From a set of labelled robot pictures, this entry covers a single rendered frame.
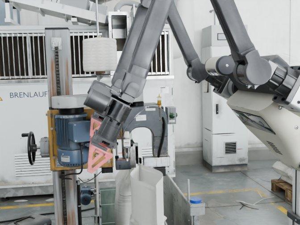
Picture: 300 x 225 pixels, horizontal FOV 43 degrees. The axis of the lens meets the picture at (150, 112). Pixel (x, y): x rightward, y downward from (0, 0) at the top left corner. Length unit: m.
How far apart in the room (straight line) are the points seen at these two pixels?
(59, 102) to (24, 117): 3.03
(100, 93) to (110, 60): 0.77
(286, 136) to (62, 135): 1.00
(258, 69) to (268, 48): 5.55
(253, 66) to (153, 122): 1.02
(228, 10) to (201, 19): 5.19
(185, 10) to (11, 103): 2.48
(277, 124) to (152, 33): 0.54
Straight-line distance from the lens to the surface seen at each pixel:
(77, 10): 4.43
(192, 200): 2.06
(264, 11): 6.69
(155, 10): 1.08
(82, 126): 1.76
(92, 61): 1.81
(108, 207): 3.39
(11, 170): 4.97
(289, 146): 1.41
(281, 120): 1.34
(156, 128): 2.05
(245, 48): 1.13
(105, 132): 1.06
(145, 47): 1.06
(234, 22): 1.13
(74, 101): 1.79
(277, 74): 1.16
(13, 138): 4.89
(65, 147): 1.86
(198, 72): 1.68
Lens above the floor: 1.52
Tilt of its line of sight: 6 degrees down
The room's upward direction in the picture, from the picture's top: 2 degrees counter-clockwise
